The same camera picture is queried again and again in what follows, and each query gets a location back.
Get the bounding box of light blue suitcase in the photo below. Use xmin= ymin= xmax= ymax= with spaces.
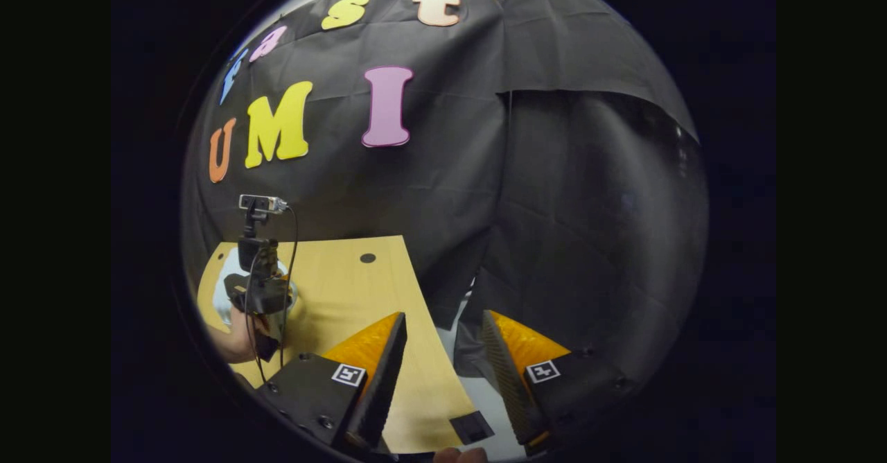
xmin=210 ymin=247 xmax=300 ymax=332

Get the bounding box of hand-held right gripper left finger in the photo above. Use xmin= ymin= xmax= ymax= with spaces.
xmin=256 ymin=312 xmax=409 ymax=450

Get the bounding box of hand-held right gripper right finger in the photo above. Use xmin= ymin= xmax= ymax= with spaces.
xmin=482 ymin=311 xmax=635 ymax=446

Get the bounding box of black backdrop cloth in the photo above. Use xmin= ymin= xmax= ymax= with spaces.
xmin=182 ymin=0 xmax=709 ymax=394

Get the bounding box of black table foot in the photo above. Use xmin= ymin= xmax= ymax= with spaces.
xmin=449 ymin=411 xmax=495 ymax=445

